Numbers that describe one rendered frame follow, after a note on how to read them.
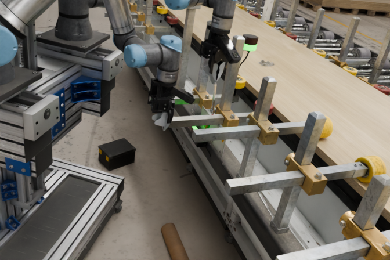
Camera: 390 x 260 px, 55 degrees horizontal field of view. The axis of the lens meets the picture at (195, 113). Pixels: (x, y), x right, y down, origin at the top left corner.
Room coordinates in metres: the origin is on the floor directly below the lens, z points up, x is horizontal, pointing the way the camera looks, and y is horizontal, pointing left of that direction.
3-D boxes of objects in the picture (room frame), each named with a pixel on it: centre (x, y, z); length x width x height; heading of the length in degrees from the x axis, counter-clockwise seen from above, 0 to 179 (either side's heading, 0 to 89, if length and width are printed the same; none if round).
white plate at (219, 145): (1.38, -0.08, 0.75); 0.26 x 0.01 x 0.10; 25
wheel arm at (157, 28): (2.44, 0.44, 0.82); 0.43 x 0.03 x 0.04; 115
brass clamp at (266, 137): (1.12, -0.23, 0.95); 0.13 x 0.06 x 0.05; 25
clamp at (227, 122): (1.35, -0.13, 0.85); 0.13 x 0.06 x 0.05; 25
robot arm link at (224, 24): (1.32, -0.04, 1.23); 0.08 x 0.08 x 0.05
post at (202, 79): (1.59, -0.01, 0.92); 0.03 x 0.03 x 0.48; 25
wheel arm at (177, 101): (1.54, 0.01, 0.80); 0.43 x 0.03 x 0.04; 115
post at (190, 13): (1.83, 0.10, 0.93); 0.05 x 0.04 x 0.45; 25
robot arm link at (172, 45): (1.21, 0.12, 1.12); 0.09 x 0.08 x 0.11; 128
